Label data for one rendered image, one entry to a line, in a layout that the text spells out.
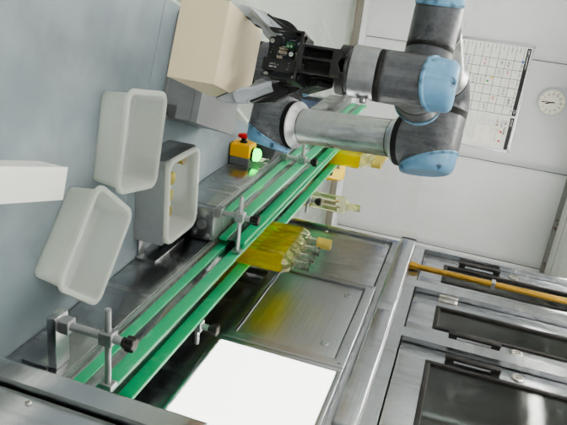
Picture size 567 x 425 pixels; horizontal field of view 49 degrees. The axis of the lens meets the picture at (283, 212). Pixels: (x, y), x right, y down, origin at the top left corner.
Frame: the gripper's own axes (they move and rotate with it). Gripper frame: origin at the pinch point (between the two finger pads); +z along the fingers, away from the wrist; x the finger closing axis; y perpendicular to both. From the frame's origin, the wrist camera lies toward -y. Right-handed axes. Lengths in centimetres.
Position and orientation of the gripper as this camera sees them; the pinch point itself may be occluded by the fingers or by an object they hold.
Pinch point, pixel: (227, 53)
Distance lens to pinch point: 101.3
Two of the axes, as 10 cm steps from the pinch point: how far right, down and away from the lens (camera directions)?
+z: -9.4, -2.1, 2.5
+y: -2.6, 0.1, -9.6
